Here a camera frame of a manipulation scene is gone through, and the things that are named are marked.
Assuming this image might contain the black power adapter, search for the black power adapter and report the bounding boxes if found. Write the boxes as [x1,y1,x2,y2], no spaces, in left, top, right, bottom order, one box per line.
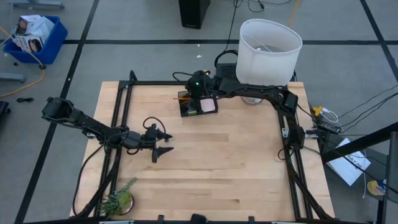
[317,120,341,135]

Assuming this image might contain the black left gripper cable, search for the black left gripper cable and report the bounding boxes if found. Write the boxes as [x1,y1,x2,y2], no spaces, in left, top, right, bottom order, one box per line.
[142,116,167,135]

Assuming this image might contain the printed cardboard box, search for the printed cardboard box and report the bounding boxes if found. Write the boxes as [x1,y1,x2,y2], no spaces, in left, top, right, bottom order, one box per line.
[12,34,44,53]

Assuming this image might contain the black rounded object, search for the black rounded object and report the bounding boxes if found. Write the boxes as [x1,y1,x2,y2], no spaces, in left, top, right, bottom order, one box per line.
[190,213,208,224]

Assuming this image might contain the black stand beam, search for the black stand beam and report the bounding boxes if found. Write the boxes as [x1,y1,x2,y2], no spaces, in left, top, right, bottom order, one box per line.
[320,121,398,163]

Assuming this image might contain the white paper sheet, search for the white paper sheet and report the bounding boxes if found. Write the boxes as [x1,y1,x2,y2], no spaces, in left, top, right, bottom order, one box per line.
[326,137,372,187]

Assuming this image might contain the green potted plant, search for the green potted plant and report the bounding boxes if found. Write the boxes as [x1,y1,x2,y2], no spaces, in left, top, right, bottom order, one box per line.
[98,177,138,218]

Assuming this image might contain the grey metal stand foot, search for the grey metal stand foot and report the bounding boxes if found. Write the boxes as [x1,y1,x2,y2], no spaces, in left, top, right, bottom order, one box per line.
[8,0,65,10]
[0,73,26,84]

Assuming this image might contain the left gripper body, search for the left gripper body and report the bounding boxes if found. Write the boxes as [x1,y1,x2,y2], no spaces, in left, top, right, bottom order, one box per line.
[139,123,160,164]

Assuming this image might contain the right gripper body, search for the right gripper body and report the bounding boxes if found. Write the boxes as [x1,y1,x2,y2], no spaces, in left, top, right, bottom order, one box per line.
[185,70,218,100]

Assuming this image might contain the yellow and blue disc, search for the yellow and blue disc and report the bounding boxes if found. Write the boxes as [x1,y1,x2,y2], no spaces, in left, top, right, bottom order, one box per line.
[366,179,387,196]

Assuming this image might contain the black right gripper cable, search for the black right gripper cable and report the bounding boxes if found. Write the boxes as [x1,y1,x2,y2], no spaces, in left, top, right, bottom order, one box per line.
[172,71,193,82]

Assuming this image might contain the grey metal post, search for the grey metal post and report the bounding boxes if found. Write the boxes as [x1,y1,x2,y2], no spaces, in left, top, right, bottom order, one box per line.
[381,130,398,224]

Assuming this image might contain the black left arm base cable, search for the black left arm base cable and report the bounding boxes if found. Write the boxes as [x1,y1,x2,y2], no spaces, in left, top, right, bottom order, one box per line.
[72,136,105,217]

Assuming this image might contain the pink sticky note pad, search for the pink sticky note pad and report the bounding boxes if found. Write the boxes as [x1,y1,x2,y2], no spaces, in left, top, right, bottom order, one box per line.
[200,98,216,113]

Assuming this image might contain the black mesh desk organizer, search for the black mesh desk organizer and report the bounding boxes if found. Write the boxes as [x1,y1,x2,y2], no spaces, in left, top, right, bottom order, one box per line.
[177,90,219,118]

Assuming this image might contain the yellow cable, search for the yellow cable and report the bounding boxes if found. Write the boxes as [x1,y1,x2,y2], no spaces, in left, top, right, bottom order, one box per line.
[287,0,301,27]
[0,26,46,99]

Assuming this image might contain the blue plastic bin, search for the blue plastic bin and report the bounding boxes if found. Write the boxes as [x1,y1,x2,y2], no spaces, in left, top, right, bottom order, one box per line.
[2,15,68,65]

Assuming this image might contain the black metal table frame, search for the black metal table frame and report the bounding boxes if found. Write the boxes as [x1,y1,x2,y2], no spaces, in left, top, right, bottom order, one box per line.
[74,70,335,222]

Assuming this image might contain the black mesh box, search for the black mesh box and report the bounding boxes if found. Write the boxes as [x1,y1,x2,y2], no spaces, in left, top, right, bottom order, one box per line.
[216,62,239,80]

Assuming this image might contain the black computer tower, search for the black computer tower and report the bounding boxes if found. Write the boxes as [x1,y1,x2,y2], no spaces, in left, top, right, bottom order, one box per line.
[178,0,211,30]

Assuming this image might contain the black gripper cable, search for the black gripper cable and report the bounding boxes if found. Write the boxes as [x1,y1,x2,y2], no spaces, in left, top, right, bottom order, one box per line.
[172,71,193,82]
[142,116,167,135]

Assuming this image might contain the white shade table lamp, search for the white shade table lamp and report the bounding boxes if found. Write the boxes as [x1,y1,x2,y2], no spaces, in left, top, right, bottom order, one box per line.
[235,18,303,106]

